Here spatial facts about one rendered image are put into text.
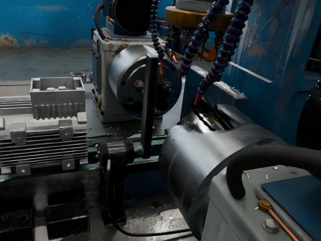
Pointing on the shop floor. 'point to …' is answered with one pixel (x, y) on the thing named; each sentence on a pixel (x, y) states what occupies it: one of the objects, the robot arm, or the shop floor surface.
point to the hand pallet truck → (207, 53)
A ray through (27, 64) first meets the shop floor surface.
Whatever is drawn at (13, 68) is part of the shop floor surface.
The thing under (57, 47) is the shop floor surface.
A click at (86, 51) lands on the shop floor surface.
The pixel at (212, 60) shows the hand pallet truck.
